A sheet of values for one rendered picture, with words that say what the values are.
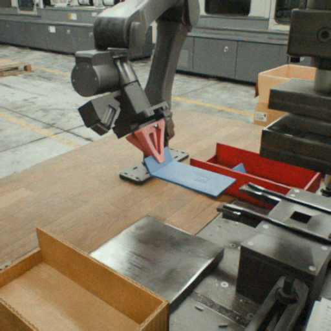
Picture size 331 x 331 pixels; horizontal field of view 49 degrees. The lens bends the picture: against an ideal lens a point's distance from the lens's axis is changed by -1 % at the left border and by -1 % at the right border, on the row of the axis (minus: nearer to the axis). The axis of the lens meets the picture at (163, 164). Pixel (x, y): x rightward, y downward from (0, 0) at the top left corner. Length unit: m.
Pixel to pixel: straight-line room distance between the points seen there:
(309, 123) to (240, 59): 5.26
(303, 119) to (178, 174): 0.28
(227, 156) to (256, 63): 4.73
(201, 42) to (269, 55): 1.16
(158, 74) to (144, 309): 0.52
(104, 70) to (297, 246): 0.40
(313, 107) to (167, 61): 0.45
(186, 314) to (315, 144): 0.28
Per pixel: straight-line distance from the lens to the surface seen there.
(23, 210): 0.78
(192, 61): 6.20
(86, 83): 0.62
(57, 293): 0.57
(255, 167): 0.87
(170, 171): 0.68
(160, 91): 0.83
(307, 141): 0.44
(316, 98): 0.47
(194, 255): 0.59
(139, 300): 0.48
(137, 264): 0.57
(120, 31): 0.66
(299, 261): 0.51
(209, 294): 0.56
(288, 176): 0.85
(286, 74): 3.44
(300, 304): 0.47
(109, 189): 0.81
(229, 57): 5.79
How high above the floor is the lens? 1.29
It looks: 25 degrees down
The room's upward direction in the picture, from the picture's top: straight up
